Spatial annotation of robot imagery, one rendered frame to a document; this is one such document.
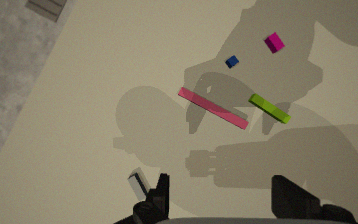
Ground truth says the pink rod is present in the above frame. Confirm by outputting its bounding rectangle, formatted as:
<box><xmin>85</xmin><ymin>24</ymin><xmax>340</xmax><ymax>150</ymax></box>
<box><xmin>178</xmin><ymin>87</ymin><xmax>249</xmax><ymax>130</ymax></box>

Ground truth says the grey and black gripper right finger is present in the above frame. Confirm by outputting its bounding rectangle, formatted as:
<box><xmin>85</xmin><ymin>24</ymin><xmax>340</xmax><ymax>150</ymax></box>
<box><xmin>271</xmin><ymin>175</ymin><xmax>358</xmax><ymax>224</ymax></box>

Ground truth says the grey rectangular block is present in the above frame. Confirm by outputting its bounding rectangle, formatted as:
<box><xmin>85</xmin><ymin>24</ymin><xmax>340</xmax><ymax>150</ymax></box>
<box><xmin>127</xmin><ymin>173</ymin><xmax>148</xmax><ymax>201</ymax></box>

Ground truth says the small magenta block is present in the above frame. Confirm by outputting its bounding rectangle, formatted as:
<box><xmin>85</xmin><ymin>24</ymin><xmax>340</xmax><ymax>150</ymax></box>
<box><xmin>264</xmin><ymin>33</ymin><xmax>284</xmax><ymax>54</ymax></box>

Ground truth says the lime green rod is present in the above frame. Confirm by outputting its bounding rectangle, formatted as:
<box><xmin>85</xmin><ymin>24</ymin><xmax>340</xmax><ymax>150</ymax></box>
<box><xmin>248</xmin><ymin>94</ymin><xmax>291</xmax><ymax>124</ymax></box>

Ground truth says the small blue cube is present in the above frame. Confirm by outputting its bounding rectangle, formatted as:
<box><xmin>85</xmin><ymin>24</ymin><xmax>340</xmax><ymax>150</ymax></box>
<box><xmin>225</xmin><ymin>55</ymin><xmax>238</xmax><ymax>68</ymax></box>

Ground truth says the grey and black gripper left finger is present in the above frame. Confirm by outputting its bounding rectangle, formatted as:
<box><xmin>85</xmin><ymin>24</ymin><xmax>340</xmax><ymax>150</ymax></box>
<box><xmin>114</xmin><ymin>173</ymin><xmax>169</xmax><ymax>224</ymax></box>

